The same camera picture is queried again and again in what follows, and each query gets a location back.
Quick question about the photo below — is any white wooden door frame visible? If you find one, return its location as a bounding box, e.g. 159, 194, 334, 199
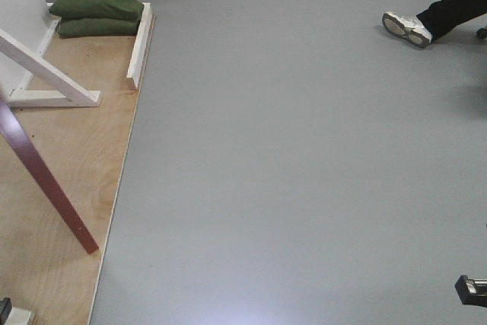
0, 0, 153, 109

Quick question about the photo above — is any plywood base platform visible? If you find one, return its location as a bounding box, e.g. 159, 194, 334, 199
1, 15, 155, 324

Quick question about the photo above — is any white and silver sneaker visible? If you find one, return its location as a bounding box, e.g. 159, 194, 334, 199
381, 11, 432, 48

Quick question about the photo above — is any brown wooden door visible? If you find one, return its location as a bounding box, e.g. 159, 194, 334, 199
1, 98, 99, 254

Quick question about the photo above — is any top green sandbag far end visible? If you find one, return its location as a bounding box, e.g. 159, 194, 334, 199
49, 0, 144, 21

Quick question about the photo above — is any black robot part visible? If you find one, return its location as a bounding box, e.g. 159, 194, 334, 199
454, 275, 487, 307

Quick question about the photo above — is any green sandbag end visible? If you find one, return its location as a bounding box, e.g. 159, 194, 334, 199
58, 18, 139, 38
49, 0, 144, 21

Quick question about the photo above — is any bottom green sandbag far end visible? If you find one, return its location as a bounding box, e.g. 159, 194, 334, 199
58, 18, 139, 38

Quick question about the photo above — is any black trouser leg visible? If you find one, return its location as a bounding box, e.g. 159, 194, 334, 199
416, 0, 486, 41

